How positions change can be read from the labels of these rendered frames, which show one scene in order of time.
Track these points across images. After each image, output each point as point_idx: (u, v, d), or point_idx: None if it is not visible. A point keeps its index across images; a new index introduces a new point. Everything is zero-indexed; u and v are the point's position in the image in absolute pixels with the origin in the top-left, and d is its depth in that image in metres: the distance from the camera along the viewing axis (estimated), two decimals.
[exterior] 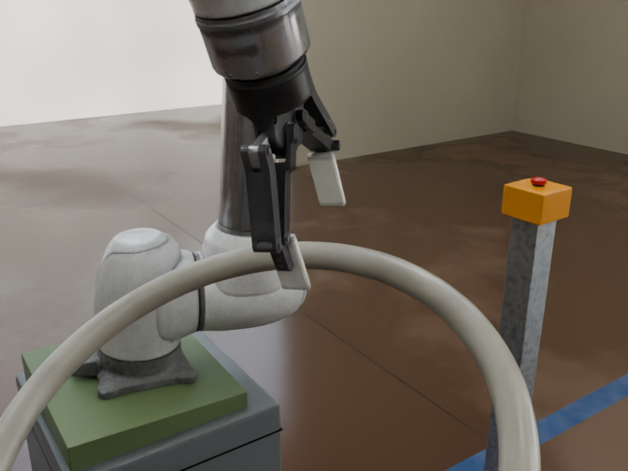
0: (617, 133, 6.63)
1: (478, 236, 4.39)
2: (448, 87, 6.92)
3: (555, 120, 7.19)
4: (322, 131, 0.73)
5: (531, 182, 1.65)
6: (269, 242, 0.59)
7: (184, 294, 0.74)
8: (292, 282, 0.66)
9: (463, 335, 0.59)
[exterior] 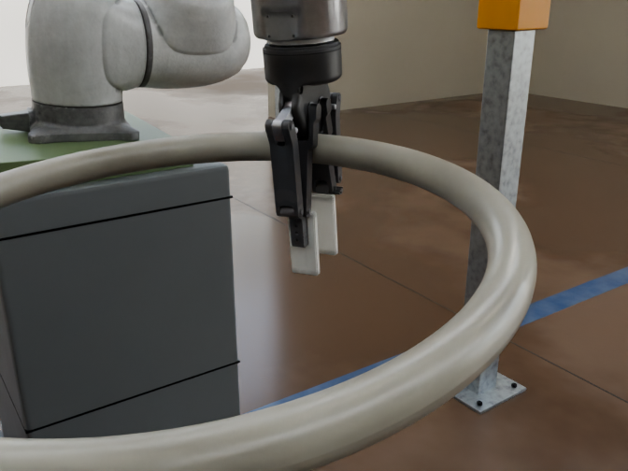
0: (612, 86, 6.54)
1: (467, 168, 4.30)
2: (441, 41, 6.83)
3: (550, 77, 7.10)
4: None
5: None
6: (292, 206, 0.64)
7: (160, 166, 0.68)
8: (303, 264, 0.69)
9: (459, 194, 0.52)
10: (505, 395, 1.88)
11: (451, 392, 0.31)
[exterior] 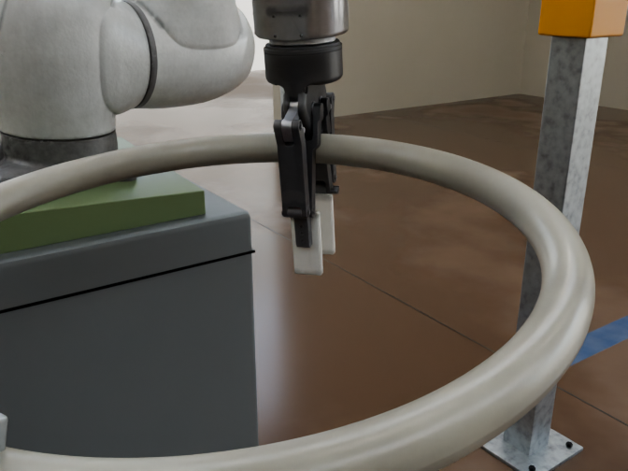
0: None
1: None
2: (452, 43, 6.58)
3: None
4: None
5: None
6: (300, 206, 0.64)
7: (160, 171, 0.66)
8: (306, 265, 0.69)
9: (484, 189, 0.53)
10: (560, 458, 1.63)
11: (558, 379, 0.32)
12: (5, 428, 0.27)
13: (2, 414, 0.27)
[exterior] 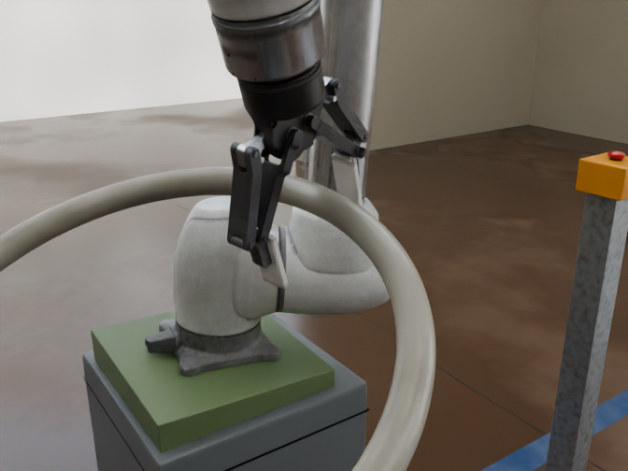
0: None
1: (505, 228, 4.32)
2: (464, 79, 6.85)
3: (573, 113, 7.12)
4: (353, 134, 0.71)
5: (608, 156, 1.58)
6: (242, 239, 0.61)
7: (67, 231, 0.71)
8: (271, 278, 0.67)
9: (354, 235, 0.61)
10: None
11: None
12: None
13: None
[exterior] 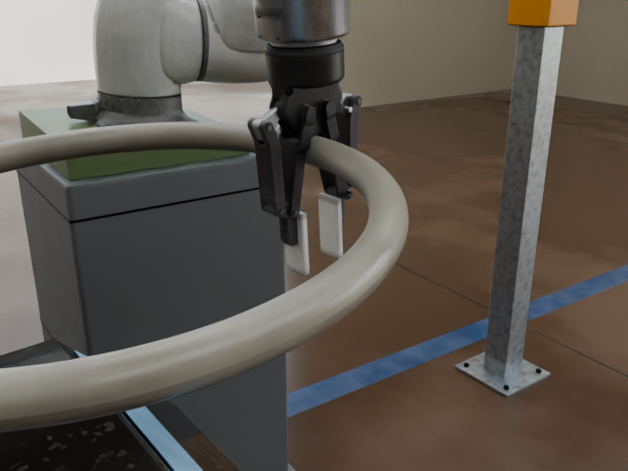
0: (619, 84, 6.60)
1: (479, 164, 4.37)
2: (449, 40, 6.90)
3: (557, 75, 7.16)
4: None
5: None
6: (275, 205, 0.65)
7: (75, 156, 0.72)
8: (294, 263, 0.70)
9: (348, 170, 0.59)
10: (530, 380, 1.94)
11: (331, 320, 0.38)
12: None
13: None
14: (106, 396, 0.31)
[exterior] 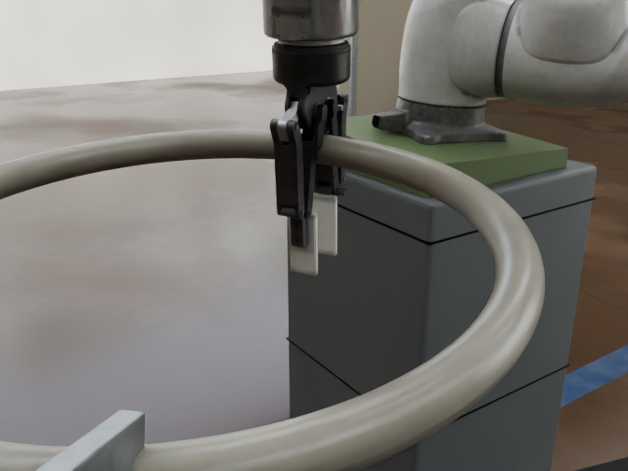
0: None
1: None
2: None
3: None
4: None
5: None
6: (293, 206, 0.64)
7: (54, 180, 0.63)
8: (302, 264, 0.69)
9: (392, 164, 0.61)
10: None
11: (543, 300, 0.40)
12: (144, 423, 0.27)
13: (137, 411, 0.27)
14: (451, 409, 0.30)
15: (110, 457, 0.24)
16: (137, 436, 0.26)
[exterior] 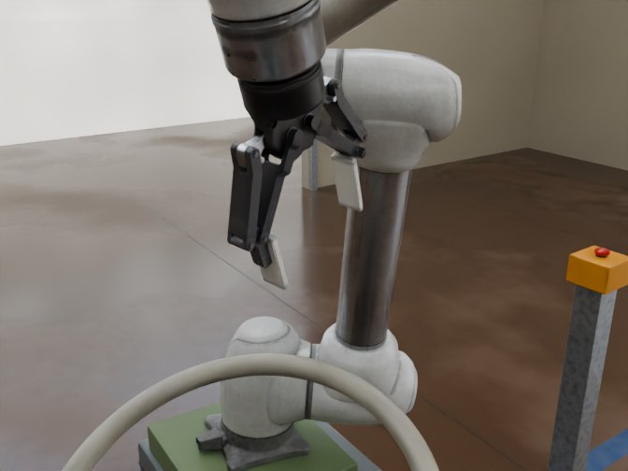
0: None
1: (504, 263, 4.53)
2: (465, 107, 7.06)
3: (570, 138, 7.32)
4: (352, 134, 0.71)
5: (595, 253, 1.79)
6: (242, 239, 0.61)
7: (162, 405, 0.91)
8: (271, 278, 0.67)
9: (390, 430, 0.81)
10: None
11: None
12: None
13: None
14: None
15: None
16: None
